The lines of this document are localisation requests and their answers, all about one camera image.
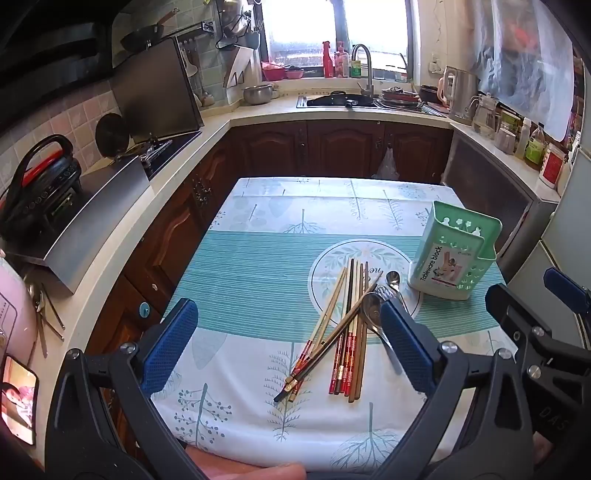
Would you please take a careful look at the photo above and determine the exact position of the person's leg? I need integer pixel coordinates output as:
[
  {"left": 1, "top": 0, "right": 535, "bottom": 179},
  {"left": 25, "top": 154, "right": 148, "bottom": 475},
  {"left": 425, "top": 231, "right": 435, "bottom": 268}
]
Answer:
[{"left": 182, "top": 445, "right": 308, "bottom": 480}]

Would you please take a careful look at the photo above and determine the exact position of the pink appliance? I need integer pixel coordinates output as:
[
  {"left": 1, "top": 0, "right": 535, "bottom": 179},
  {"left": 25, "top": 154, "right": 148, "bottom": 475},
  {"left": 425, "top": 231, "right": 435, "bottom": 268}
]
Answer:
[{"left": 0, "top": 258, "right": 38, "bottom": 370}]

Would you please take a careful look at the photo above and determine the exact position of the kitchen sink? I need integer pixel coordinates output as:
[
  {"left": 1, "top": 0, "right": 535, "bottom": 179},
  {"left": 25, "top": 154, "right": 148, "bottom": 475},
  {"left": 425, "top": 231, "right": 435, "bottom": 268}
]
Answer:
[{"left": 296, "top": 92, "right": 384, "bottom": 110}]

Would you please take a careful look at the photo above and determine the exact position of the white refrigerator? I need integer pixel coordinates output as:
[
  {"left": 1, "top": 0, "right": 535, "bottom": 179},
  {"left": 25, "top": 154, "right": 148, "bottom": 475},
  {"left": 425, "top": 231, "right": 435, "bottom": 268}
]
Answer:
[{"left": 503, "top": 148, "right": 591, "bottom": 344}]

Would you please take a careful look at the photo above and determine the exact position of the clear plastic bag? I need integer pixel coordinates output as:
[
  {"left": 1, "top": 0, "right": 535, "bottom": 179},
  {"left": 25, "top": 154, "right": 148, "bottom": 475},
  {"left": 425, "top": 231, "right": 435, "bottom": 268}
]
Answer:
[{"left": 372, "top": 145, "right": 400, "bottom": 181}]

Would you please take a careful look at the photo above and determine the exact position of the green label bottle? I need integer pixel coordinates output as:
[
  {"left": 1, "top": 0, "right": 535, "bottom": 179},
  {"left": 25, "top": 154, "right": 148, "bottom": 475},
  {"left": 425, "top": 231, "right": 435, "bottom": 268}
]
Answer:
[{"left": 525, "top": 122, "right": 546, "bottom": 169}]

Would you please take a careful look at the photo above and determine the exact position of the glass jar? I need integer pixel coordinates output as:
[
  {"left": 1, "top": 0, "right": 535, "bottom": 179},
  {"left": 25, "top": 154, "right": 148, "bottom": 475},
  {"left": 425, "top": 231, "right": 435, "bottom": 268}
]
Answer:
[{"left": 495, "top": 124, "right": 517, "bottom": 155}]

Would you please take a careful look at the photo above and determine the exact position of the small metal spoon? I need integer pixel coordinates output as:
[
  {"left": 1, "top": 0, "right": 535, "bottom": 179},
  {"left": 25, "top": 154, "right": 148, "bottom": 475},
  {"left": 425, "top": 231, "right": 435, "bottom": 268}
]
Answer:
[{"left": 385, "top": 270, "right": 411, "bottom": 315}]

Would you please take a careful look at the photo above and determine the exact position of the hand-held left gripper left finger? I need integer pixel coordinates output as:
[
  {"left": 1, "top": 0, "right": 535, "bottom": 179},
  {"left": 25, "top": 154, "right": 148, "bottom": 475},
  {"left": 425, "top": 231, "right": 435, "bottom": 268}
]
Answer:
[{"left": 45, "top": 298, "right": 204, "bottom": 480}]

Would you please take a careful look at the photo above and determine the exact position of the green plastic utensil holder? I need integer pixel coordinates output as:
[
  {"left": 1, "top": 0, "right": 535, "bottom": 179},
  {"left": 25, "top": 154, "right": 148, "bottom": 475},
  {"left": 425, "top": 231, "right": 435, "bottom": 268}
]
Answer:
[{"left": 407, "top": 200, "right": 504, "bottom": 302}]

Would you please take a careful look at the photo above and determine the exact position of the bundle of chopsticks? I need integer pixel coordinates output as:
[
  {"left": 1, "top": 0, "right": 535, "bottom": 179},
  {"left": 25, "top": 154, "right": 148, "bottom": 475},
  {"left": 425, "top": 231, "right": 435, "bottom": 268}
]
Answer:
[{"left": 273, "top": 272, "right": 385, "bottom": 403}]

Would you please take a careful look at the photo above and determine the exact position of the gas stove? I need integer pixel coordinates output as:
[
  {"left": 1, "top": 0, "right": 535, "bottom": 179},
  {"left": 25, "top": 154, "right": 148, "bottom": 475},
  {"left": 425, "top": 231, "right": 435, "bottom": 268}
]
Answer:
[{"left": 139, "top": 131, "right": 203, "bottom": 181}]

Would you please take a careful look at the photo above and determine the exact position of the white plastic bottle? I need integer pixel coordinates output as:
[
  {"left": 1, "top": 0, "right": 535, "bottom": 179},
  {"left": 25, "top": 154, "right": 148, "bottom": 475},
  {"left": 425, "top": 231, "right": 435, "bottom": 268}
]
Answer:
[{"left": 515, "top": 117, "right": 532, "bottom": 160}]

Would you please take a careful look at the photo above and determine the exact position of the stainless electric kettle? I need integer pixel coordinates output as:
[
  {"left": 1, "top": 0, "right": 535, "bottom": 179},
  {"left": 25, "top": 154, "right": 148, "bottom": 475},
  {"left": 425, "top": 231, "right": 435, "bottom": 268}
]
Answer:
[{"left": 438, "top": 66, "right": 479, "bottom": 125}]

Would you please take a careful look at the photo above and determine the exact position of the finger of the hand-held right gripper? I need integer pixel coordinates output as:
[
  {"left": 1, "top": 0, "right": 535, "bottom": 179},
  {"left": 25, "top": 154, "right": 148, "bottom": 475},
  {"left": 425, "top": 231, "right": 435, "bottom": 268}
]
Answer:
[
  {"left": 485, "top": 283, "right": 591, "bottom": 385},
  {"left": 542, "top": 267, "right": 591, "bottom": 319}
]

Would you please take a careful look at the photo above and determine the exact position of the steel counter shelf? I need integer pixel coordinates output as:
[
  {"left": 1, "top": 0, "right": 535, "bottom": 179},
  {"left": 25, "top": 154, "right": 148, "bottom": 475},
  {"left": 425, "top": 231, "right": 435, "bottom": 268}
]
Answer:
[{"left": 4, "top": 157, "right": 152, "bottom": 295}]

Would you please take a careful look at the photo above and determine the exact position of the steel pot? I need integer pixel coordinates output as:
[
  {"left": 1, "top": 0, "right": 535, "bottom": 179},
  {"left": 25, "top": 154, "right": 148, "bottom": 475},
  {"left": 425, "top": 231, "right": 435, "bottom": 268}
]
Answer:
[{"left": 242, "top": 84, "right": 274, "bottom": 105}]

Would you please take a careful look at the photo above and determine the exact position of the kitchen window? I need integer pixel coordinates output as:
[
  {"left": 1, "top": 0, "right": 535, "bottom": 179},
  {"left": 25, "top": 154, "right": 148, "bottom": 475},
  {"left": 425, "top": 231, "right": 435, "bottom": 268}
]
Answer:
[{"left": 259, "top": 0, "right": 414, "bottom": 79}]

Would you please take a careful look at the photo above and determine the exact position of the steel kitchen faucet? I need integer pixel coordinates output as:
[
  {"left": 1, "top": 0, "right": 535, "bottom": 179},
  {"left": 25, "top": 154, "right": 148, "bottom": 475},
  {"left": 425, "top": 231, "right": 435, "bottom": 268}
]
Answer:
[{"left": 351, "top": 44, "right": 376, "bottom": 97}]

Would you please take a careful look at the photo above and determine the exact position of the black stove splash guard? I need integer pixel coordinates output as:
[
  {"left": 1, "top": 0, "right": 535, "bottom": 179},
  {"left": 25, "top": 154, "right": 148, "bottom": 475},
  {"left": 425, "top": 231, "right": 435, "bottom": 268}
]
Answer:
[{"left": 110, "top": 37, "right": 205, "bottom": 145}]

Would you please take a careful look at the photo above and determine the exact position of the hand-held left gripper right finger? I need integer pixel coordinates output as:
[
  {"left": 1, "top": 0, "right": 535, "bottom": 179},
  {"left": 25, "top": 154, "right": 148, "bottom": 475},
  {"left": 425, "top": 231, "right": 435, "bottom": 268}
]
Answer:
[{"left": 379, "top": 298, "right": 534, "bottom": 480}]

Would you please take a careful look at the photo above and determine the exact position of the leaf print teal tablecloth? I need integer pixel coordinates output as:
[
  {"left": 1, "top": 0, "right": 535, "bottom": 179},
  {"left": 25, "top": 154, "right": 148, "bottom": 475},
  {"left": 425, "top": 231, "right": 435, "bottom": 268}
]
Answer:
[{"left": 150, "top": 176, "right": 518, "bottom": 474}]

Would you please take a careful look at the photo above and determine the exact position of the stack of dishes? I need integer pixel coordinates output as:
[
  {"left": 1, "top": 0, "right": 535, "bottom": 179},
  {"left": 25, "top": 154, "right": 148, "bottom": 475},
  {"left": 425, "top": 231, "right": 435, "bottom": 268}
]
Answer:
[{"left": 379, "top": 85, "right": 432, "bottom": 110}]

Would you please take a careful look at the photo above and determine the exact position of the grey metal appliance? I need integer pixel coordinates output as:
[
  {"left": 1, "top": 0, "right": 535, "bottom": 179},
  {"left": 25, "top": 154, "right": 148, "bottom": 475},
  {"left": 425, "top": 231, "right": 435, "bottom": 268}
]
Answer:
[{"left": 441, "top": 127, "right": 561, "bottom": 283}]

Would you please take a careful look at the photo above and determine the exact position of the red label jar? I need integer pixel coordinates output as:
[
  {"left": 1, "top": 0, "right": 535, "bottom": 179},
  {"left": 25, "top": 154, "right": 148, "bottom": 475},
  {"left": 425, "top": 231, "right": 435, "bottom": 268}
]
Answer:
[{"left": 538, "top": 143, "right": 568, "bottom": 189}]

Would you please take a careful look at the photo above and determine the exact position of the steel spoon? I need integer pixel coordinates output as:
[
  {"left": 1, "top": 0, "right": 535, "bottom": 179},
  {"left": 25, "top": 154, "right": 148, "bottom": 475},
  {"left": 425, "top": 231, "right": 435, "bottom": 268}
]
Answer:
[{"left": 25, "top": 277, "right": 65, "bottom": 358}]

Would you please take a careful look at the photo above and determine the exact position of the glass pitcher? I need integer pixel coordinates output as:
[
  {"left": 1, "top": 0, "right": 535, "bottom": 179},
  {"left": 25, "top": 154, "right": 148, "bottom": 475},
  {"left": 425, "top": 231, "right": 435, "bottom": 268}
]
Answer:
[{"left": 470, "top": 92, "right": 502, "bottom": 139}]

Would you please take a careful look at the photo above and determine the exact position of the black round pot lid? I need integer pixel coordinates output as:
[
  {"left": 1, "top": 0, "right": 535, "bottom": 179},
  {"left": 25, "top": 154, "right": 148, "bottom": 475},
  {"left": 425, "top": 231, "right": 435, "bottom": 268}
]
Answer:
[{"left": 95, "top": 113, "right": 132, "bottom": 160}]

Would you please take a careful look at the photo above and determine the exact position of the black frying pan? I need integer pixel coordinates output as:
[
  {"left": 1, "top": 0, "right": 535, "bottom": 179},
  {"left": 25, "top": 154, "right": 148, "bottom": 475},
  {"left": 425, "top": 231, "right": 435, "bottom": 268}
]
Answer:
[{"left": 121, "top": 8, "right": 180, "bottom": 51}]

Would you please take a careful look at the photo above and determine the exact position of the smartphone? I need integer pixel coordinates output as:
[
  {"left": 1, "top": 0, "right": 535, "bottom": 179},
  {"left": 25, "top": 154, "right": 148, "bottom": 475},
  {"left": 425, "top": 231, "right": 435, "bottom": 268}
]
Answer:
[{"left": 0, "top": 354, "right": 38, "bottom": 446}]

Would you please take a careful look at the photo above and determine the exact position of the black range hood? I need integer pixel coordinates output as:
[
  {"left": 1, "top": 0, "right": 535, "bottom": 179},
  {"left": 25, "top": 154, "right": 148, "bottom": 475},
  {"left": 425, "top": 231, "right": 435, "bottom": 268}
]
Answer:
[{"left": 0, "top": 0, "right": 116, "bottom": 108}]

